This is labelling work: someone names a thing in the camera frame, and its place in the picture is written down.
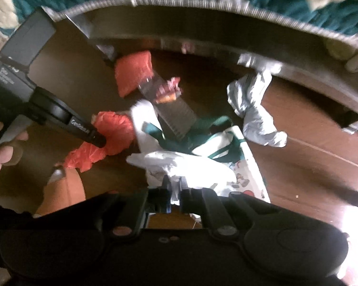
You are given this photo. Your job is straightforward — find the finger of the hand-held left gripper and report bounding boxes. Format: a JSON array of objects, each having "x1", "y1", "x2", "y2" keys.
[{"x1": 66, "y1": 116, "x2": 107, "y2": 148}]

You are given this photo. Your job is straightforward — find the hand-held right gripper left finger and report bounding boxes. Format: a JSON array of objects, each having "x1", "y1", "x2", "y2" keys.
[{"x1": 88, "y1": 175, "x2": 172, "y2": 238}]

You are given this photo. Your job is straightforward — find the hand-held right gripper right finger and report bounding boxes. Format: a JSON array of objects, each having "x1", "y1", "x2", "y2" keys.
[{"x1": 180, "y1": 178, "x2": 258, "y2": 241}]

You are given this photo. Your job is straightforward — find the red tissue paper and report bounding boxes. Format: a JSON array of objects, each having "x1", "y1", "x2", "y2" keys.
[{"x1": 64, "y1": 111, "x2": 135, "y2": 172}]

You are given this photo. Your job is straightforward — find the white tote bag green straps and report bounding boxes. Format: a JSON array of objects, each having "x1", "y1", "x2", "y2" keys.
[{"x1": 130, "y1": 100, "x2": 270, "y2": 204}]

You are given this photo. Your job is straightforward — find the person's left hand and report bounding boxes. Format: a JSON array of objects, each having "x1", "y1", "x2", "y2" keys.
[{"x1": 0, "y1": 112, "x2": 29, "y2": 184}]

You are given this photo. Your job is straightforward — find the orange-brown object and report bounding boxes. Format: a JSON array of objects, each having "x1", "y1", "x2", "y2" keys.
[{"x1": 34, "y1": 165, "x2": 87, "y2": 216}]

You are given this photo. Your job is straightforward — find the orange mesh bag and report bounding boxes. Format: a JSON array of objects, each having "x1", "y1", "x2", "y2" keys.
[{"x1": 115, "y1": 50, "x2": 153, "y2": 98}]

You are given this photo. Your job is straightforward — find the grey crumpled plastic bag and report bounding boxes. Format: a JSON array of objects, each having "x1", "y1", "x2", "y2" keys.
[{"x1": 226, "y1": 70, "x2": 288, "y2": 149}]

